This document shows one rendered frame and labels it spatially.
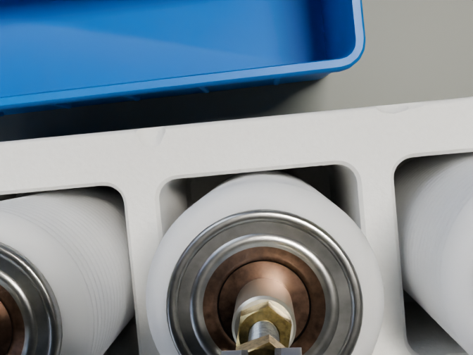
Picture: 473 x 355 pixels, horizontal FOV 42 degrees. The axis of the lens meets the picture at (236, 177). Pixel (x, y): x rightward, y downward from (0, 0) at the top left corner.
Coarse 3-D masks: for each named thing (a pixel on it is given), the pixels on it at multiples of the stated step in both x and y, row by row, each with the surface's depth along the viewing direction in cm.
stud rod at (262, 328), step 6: (258, 324) 20; (264, 324) 20; (270, 324) 20; (252, 330) 20; (258, 330) 19; (264, 330) 19; (270, 330) 19; (276, 330) 20; (252, 336) 19; (258, 336) 19; (276, 336) 19
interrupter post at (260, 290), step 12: (252, 288) 23; (264, 288) 22; (276, 288) 23; (240, 300) 22; (252, 300) 21; (264, 300) 21; (276, 300) 21; (288, 300) 22; (240, 312) 21; (288, 312) 21
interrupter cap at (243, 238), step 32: (224, 224) 24; (256, 224) 24; (288, 224) 23; (192, 256) 24; (224, 256) 24; (256, 256) 24; (288, 256) 24; (320, 256) 24; (192, 288) 24; (224, 288) 24; (288, 288) 24; (320, 288) 24; (352, 288) 23; (192, 320) 24; (224, 320) 24; (320, 320) 24; (352, 320) 24; (192, 352) 24; (320, 352) 24; (352, 352) 24
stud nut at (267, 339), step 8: (264, 336) 17; (248, 344) 17; (256, 344) 17; (264, 344) 16; (272, 344) 16; (280, 344) 17; (248, 352) 16; (256, 352) 16; (264, 352) 16; (272, 352) 16
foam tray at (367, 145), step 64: (192, 128) 31; (256, 128) 31; (320, 128) 31; (384, 128) 30; (448, 128) 30; (0, 192) 32; (128, 192) 31; (192, 192) 42; (320, 192) 42; (384, 192) 31; (384, 256) 31; (384, 320) 31
